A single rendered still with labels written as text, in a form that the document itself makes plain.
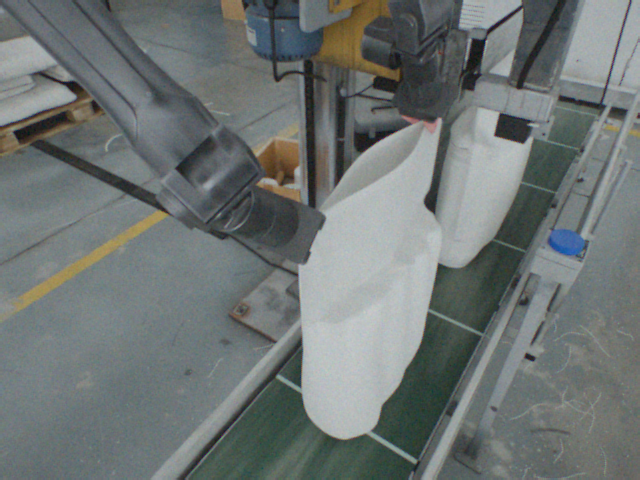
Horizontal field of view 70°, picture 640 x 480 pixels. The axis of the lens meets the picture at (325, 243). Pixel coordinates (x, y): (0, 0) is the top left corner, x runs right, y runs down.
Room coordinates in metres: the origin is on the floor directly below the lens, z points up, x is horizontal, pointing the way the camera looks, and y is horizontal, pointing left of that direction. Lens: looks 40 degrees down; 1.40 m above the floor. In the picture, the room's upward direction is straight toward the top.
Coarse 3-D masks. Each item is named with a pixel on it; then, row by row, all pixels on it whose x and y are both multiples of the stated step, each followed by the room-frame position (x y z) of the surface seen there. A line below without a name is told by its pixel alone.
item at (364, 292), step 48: (384, 144) 0.72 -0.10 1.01; (432, 144) 0.84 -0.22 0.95; (336, 192) 0.57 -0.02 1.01; (384, 192) 0.60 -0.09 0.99; (336, 240) 0.53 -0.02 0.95; (384, 240) 0.61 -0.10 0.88; (432, 240) 0.72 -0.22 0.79; (336, 288) 0.53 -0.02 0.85; (384, 288) 0.56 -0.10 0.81; (432, 288) 0.76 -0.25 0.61; (336, 336) 0.49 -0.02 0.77; (384, 336) 0.53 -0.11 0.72; (336, 384) 0.48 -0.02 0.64; (384, 384) 0.55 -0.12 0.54; (336, 432) 0.48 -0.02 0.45
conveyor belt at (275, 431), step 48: (576, 144) 1.89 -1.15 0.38; (528, 192) 1.50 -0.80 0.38; (528, 240) 1.21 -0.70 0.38; (480, 288) 0.98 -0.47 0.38; (432, 336) 0.80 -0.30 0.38; (480, 336) 0.80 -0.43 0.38; (288, 384) 0.65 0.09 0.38; (432, 384) 0.65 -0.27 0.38; (240, 432) 0.52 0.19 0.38; (288, 432) 0.52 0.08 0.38; (384, 432) 0.52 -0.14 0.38; (432, 432) 0.52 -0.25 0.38
